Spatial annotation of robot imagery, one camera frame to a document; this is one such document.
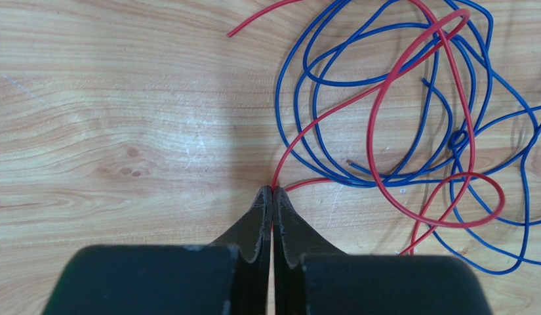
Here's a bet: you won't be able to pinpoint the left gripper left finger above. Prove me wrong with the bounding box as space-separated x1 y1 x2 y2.
43 186 272 314

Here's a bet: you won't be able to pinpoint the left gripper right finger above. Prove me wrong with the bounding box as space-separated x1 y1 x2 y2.
272 187 492 314

